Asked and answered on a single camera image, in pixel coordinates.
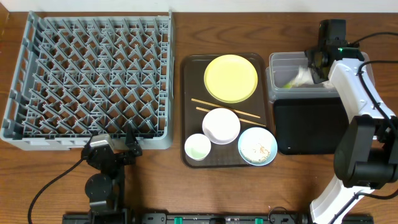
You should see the upper wooden chopstick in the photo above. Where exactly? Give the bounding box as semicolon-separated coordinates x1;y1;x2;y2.
191;98;261;118

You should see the white paper napkin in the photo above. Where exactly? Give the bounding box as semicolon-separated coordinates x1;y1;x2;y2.
291;66;334;89

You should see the black waste tray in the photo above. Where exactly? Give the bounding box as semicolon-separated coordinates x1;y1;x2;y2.
273;98;349;155

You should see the clear plastic waste bin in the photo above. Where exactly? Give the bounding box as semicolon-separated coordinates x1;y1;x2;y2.
266;51;376;103

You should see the wooden chopstick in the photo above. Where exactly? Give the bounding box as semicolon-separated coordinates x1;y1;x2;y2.
195;107;267;127
191;98;261;118

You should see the white pink bowl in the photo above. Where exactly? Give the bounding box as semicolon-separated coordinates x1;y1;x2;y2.
202;108;241;144

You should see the light blue bowl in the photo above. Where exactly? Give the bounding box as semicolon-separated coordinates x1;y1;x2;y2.
238;127;278;166

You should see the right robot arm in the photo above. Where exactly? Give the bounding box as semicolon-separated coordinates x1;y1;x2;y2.
305;19;397;223

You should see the small white cup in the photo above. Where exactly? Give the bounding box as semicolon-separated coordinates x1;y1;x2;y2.
184;134;211;161

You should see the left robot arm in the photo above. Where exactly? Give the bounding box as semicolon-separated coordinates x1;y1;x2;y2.
81;126;142;223

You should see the dark brown serving tray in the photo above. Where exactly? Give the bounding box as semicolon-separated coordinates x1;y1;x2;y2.
180;53;274;169

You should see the lower wooden chopstick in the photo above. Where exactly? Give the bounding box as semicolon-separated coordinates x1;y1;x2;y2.
195;107;267;127

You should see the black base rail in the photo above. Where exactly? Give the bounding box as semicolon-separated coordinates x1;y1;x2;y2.
62;212;374;224

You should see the grey plastic dishwasher rack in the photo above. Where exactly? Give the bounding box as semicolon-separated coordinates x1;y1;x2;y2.
1;12;175;151

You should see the yellow green snack wrapper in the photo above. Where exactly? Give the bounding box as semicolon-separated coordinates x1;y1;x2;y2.
282;80;295;89

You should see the yellow round plate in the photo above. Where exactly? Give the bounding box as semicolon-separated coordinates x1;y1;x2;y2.
203;55;258;103

